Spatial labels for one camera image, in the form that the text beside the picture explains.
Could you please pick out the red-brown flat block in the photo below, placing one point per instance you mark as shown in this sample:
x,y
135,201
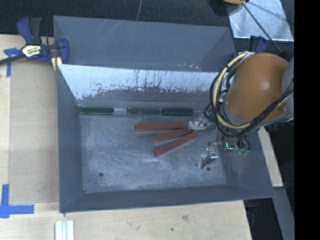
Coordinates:
x,y
158,127
172,135
175,145

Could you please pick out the grey metal bin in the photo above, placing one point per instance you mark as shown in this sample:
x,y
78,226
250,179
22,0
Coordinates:
x,y
140,159

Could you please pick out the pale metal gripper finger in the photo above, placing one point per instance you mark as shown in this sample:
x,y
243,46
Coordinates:
x,y
198,124
206,158

